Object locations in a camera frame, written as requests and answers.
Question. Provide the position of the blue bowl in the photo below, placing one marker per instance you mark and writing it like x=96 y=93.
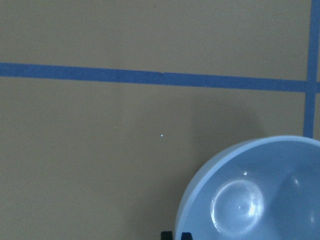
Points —
x=262 y=189

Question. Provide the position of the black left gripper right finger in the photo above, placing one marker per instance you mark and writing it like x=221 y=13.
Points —
x=186 y=236

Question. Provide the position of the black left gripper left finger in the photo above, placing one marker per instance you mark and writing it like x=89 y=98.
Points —
x=166 y=235

